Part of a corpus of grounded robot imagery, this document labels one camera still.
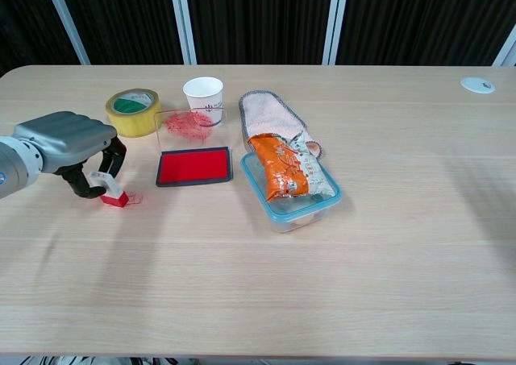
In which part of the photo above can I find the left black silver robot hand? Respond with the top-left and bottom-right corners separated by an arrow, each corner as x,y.
11,110 -> 128,200

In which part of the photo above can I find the small red white stamp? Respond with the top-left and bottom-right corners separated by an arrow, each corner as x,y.
89,171 -> 130,209

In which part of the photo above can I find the yellow packing tape roll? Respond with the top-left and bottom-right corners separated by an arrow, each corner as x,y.
105,89 -> 161,139

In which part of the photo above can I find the red ink pad case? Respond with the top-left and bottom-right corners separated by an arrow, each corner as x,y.
154,106 -> 235,189

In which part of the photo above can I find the white paper cup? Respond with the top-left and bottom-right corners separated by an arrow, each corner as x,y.
182,77 -> 225,127

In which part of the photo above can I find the pink cloth with grey trim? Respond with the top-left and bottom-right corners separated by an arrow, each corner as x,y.
238,90 -> 326,160

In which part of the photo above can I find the orange white snack bag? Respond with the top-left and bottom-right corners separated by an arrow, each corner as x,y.
246,133 -> 339,201

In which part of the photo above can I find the clear container with blue rim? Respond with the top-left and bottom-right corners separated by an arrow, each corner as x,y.
240,151 -> 343,234

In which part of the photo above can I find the white partition frame post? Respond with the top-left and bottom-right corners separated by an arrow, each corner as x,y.
42,0 -> 90,66
168,0 -> 198,66
322,0 -> 351,66
491,34 -> 516,67

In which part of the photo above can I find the white desk cable grommet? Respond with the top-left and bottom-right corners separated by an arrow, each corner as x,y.
460,77 -> 496,95

